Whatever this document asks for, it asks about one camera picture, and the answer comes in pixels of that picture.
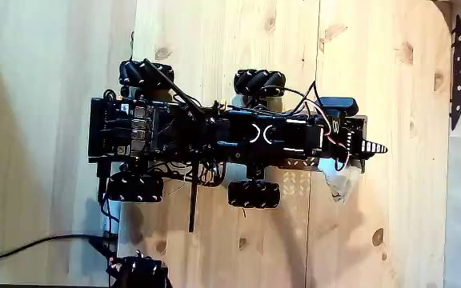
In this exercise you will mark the white sock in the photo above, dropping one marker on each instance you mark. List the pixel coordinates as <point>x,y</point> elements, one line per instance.
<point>342,182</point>

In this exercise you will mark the black mecanum wheel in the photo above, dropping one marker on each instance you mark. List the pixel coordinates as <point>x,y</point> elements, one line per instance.
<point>259,82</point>
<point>134,188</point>
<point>253,194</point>
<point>146,74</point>

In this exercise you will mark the black antenna rod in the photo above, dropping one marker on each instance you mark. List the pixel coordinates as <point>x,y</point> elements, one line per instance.
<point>193,192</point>
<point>174,88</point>

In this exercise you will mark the black mobile robot chassis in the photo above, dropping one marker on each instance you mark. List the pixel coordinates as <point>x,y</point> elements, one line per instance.
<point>110,128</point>

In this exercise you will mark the pale grey cylinder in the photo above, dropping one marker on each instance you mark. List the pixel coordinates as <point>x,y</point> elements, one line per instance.
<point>112,216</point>

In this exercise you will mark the black oval camera box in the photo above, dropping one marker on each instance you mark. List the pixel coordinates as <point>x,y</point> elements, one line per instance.
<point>338,106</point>

